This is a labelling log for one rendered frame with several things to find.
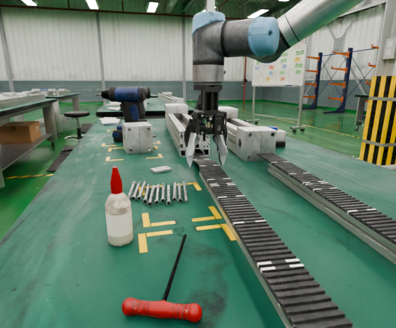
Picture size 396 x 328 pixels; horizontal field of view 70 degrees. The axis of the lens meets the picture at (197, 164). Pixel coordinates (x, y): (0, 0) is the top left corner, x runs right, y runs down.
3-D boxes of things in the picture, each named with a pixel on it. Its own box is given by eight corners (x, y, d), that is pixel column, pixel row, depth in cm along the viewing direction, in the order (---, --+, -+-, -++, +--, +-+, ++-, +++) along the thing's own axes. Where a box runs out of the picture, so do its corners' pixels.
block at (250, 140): (281, 159, 90) (284, 129, 87) (244, 161, 88) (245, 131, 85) (270, 153, 99) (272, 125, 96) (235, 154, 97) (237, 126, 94)
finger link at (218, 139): (225, 170, 72) (214, 137, 69) (220, 164, 78) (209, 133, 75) (237, 166, 72) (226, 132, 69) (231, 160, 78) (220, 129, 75)
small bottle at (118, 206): (132, 232, 46) (127, 162, 43) (134, 245, 43) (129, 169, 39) (108, 236, 45) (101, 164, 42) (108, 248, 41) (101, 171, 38)
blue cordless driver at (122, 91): (144, 142, 116) (140, 87, 110) (96, 142, 117) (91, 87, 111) (148, 139, 123) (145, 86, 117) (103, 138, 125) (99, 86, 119)
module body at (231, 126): (263, 153, 98) (264, 129, 96) (235, 154, 97) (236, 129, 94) (212, 123, 174) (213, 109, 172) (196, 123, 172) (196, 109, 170)
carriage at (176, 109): (188, 118, 148) (188, 105, 146) (166, 119, 146) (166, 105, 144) (184, 115, 163) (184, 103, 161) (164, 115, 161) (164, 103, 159)
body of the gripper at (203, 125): (196, 138, 67) (195, 84, 63) (190, 132, 75) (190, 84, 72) (227, 136, 68) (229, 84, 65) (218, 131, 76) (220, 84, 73)
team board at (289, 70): (244, 125, 721) (247, 41, 668) (257, 123, 748) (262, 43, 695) (292, 133, 600) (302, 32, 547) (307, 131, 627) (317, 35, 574)
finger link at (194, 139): (181, 168, 70) (194, 133, 68) (179, 163, 76) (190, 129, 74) (193, 172, 71) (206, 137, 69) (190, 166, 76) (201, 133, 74)
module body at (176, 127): (209, 155, 95) (209, 130, 93) (179, 157, 94) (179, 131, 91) (182, 123, 171) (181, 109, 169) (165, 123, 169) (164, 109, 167)
